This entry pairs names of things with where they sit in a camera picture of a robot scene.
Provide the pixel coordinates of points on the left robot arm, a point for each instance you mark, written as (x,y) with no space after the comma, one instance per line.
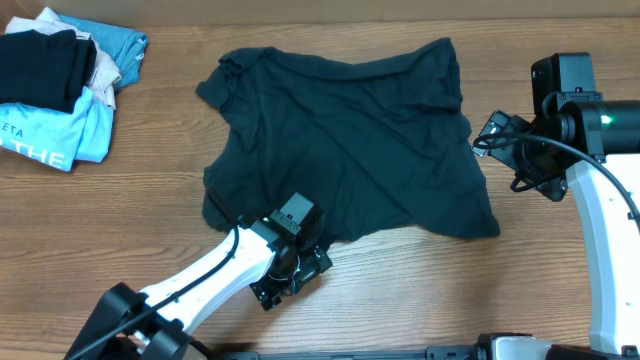
(274,254)

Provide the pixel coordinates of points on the folded beige garment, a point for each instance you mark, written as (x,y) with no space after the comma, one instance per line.
(105,74)

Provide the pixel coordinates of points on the dark teal t-shirt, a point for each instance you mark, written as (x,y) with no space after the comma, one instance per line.
(376,145)

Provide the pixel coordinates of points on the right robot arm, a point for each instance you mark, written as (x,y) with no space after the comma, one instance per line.
(581,143)

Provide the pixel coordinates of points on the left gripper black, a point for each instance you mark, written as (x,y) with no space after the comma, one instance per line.
(313,258)

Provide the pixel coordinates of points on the folded black garment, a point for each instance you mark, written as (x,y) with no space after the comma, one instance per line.
(45,71)

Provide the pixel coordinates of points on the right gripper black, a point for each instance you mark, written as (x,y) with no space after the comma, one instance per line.
(523,156)

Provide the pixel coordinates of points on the light blue printed t-shirt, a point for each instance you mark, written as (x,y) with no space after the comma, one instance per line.
(55,138)

